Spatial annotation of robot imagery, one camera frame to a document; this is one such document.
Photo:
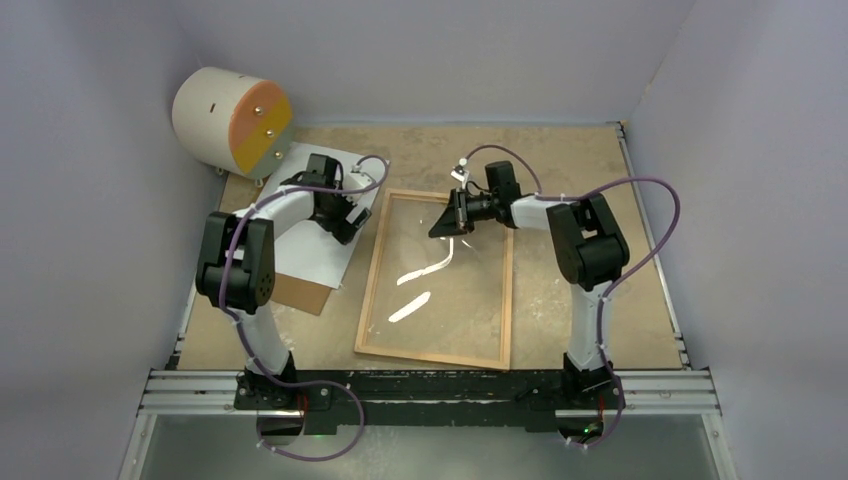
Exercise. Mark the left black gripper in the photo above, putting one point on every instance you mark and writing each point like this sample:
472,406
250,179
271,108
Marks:
341,229

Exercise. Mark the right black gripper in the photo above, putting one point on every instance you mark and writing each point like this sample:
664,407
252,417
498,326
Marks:
451,222

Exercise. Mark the glossy printed photo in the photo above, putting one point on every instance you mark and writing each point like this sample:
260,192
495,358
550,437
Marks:
306,251

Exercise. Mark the clear glass pane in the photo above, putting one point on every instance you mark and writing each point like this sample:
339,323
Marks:
440,278

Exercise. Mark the wooden picture frame with glass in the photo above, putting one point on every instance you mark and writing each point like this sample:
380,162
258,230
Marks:
368,298

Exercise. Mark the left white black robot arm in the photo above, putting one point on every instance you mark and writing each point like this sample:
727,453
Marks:
236,264

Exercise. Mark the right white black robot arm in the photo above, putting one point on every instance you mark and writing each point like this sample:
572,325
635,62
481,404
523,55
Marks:
589,248

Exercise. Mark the brown cardboard backing board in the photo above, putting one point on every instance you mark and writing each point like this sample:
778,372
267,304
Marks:
302,295

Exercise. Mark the white cylindrical drum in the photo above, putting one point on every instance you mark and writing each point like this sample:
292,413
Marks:
234,122

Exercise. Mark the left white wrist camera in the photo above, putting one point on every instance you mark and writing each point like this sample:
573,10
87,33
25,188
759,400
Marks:
357,182

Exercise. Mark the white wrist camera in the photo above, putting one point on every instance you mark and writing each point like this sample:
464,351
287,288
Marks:
461,173
357,182

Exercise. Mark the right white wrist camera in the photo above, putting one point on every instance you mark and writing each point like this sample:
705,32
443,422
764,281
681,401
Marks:
461,173

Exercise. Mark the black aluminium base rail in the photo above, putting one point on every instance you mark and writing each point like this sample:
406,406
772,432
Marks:
534,400

